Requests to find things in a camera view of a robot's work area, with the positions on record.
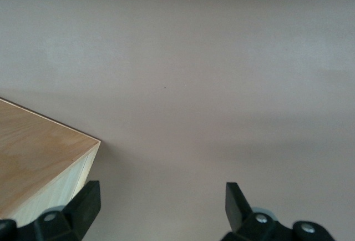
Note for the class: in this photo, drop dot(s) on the wooden drawer cabinet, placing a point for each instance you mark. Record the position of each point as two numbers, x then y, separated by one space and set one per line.
36 152

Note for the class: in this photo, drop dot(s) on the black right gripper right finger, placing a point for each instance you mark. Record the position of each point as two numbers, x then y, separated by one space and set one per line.
238 213

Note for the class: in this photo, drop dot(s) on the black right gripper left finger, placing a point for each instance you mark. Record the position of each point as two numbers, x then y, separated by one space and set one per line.
80 210

